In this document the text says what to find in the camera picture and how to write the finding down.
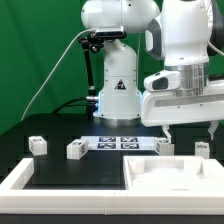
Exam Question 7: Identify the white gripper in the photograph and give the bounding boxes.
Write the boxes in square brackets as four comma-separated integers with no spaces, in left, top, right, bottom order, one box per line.
[141,70,224,144]

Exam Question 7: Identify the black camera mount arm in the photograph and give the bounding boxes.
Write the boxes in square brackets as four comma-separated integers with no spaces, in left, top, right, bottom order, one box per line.
[78,36,97,96]

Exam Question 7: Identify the white square table top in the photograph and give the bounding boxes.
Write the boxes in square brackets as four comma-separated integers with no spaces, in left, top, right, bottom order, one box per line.
[123,156,224,192]

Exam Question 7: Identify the grey mounted camera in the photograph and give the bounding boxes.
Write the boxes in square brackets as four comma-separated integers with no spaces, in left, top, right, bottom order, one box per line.
[95,26,127,39]

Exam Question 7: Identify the grey cable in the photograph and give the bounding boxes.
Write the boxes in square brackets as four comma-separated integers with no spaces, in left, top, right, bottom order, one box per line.
[20,28,96,122]

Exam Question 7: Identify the black cables at base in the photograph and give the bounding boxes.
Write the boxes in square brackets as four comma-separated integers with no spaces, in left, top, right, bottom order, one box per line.
[53,97,90,114]

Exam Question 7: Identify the white AprilTag base plate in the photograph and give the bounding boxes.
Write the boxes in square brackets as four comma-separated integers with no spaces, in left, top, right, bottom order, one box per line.
[81,136,157,151]

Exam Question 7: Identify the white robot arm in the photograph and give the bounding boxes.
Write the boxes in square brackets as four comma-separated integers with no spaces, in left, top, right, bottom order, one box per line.
[81,0,224,134]

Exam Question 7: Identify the white U-shaped obstacle fence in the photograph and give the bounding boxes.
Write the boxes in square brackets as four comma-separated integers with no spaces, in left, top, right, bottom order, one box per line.
[0,158,224,215]

